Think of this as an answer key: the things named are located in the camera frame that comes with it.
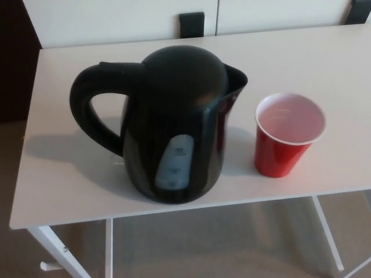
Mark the black electric kettle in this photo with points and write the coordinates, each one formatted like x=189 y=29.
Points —
x=174 y=121

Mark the red plastic cup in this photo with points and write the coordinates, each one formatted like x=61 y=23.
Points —
x=279 y=156

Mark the dark brown wooden panel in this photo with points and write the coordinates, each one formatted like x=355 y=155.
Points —
x=16 y=58

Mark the white table leg frame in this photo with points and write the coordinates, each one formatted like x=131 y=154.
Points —
x=53 y=243
x=326 y=231

